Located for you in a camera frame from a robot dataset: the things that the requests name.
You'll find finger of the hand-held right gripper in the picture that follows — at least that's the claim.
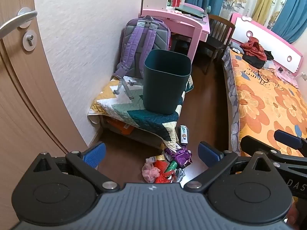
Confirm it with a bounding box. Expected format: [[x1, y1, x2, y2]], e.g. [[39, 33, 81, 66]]
[[275, 130, 307, 154], [240, 136, 307, 164]]

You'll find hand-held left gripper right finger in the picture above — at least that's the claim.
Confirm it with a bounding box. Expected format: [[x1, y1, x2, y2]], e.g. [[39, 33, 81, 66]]
[[183, 142, 275, 194]]

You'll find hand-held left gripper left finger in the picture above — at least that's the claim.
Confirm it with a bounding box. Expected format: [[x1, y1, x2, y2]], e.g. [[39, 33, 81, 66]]
[[32, 142, 120, 194]]

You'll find purple foil wrapper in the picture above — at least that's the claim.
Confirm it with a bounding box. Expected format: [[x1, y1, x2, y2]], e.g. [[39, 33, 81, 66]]
[[164, 147, 193, 168]]

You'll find green white snack box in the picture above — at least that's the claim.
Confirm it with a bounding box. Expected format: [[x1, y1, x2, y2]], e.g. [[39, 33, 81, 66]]
[[179, 125, 189, 145]]

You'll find silver wrapper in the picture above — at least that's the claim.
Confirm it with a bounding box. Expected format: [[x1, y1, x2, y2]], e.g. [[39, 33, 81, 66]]
[[175, 168, 187, 182]]

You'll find red wrapper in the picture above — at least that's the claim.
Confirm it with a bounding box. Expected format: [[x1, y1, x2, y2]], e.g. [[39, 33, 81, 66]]
[[153, 160, 177, 184]]

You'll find white yellow packet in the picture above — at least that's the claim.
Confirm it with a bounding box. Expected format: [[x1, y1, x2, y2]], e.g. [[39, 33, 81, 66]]
[[145, 155, 166, 164]]

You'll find pink mesh sponge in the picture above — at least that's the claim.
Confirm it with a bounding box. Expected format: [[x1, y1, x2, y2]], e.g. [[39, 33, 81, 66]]
[[141, 162, 161, 182]]

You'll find dark teal trash bin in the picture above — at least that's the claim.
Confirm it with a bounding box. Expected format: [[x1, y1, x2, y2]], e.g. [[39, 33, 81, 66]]
[[143, 49, 191, 115]]

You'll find orange box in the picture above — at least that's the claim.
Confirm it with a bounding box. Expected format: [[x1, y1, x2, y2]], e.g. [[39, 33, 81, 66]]
[[106, 118, 135, 136]]

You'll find bed with orange floral sheet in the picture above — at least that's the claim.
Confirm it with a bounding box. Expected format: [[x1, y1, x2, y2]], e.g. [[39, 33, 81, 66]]
[[222, 44, 307, 157]]

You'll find pink garment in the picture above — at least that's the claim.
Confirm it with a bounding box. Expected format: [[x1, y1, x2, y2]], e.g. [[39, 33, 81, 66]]
[[273, 61, 300, 89]]

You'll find black garment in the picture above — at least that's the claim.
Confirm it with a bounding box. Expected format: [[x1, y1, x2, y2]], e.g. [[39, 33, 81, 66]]
[[242, 50, 274, 69]]

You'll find wooden door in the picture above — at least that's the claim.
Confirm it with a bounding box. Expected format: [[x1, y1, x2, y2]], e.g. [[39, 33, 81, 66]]
[[0, 0, 89, 230]]

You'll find red garment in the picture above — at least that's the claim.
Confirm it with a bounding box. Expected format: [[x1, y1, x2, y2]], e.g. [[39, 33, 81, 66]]
[[240, 37, 268, 61]]

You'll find grey cloth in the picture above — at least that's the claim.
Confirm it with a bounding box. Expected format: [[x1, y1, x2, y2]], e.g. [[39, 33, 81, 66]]
[[229, 41, 244, 53]]

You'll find pink white headboard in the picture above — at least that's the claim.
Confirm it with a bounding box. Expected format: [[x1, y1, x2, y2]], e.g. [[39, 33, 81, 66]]
[[230, 13, 303, 73]]

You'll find dark wooden chair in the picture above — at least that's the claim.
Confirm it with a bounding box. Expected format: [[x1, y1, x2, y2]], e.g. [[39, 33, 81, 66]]
[[203, 14, 236, 75]]

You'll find silver door lock cylinder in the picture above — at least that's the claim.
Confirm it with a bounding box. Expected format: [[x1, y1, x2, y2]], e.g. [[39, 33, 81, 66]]
[[22, 30, 37, 51]]

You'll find purple grey backpack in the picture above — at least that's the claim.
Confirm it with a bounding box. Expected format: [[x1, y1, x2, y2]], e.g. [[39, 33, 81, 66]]
[[113, 15, 172, 101]]

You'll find pink desk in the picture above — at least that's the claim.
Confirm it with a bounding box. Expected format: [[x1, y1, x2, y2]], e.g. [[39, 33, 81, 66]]
[[141, 9, 211, 63]]

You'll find dark green board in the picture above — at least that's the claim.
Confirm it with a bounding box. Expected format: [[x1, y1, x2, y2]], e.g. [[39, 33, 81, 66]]
[[175, 5, 205, 17]]

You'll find silver door handle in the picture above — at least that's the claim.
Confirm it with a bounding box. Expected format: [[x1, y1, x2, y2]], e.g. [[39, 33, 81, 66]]
[[0, 7, 38, 40]]

